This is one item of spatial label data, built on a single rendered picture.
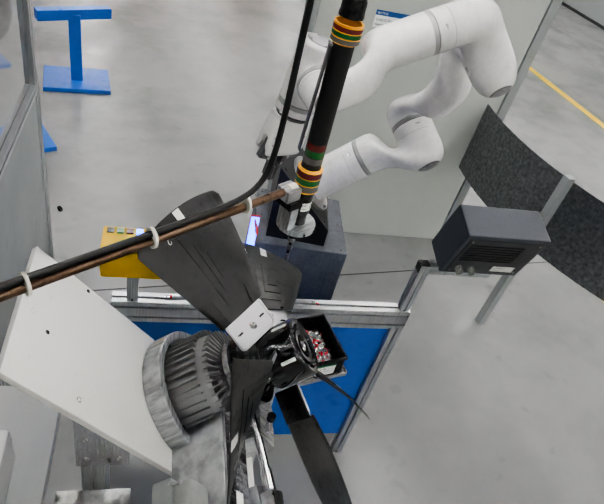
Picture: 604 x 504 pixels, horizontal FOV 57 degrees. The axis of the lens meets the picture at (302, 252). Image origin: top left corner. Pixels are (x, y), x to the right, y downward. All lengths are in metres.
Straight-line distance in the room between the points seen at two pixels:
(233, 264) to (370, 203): 2.36
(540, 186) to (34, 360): 2.43
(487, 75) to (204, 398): 0.91
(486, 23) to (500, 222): 0.60
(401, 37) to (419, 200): 2.33
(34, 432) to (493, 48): 1.29
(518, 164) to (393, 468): 1.55
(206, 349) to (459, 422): 1.84
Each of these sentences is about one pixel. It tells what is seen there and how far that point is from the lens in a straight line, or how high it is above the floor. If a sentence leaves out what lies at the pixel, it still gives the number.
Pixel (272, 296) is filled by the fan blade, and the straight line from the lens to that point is 1.24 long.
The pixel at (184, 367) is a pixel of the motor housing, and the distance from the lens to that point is 1.10.
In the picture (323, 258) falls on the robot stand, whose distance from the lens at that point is 1.81.
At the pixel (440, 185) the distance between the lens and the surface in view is 3.44.
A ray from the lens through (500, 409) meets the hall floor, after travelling 2.93.
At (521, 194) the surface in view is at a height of 0.74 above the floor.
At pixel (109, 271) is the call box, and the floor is 1.00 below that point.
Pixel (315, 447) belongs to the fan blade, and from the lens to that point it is 1.12.
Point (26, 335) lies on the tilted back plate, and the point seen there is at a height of 1.34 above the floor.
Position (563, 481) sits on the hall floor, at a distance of 2.88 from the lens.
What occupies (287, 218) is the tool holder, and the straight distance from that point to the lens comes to 0.96.
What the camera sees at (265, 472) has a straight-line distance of 1.09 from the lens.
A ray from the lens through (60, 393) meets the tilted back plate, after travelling 0.94.
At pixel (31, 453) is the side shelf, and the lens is 1.39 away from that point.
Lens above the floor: 2.06
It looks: 40 degrees down
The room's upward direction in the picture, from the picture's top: 16 degrees clockwise
